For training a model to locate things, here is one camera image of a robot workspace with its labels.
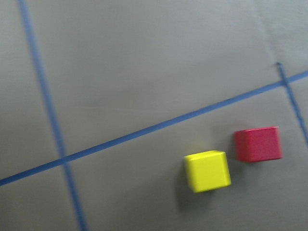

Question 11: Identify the yellow wooden cube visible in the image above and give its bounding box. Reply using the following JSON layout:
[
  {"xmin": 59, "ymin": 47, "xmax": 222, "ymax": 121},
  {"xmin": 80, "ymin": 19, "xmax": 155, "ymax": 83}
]
[{"xmin": 184, "ymin": 150, "xmax": 231, "ymax": 193}]

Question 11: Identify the red wooden cube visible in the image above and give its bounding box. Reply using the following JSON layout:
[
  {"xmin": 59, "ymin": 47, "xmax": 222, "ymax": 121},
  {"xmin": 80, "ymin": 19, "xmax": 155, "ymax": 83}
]
[{"xmin": 234, "ymin": 126, "xmax": 282, "ymax": 163}]

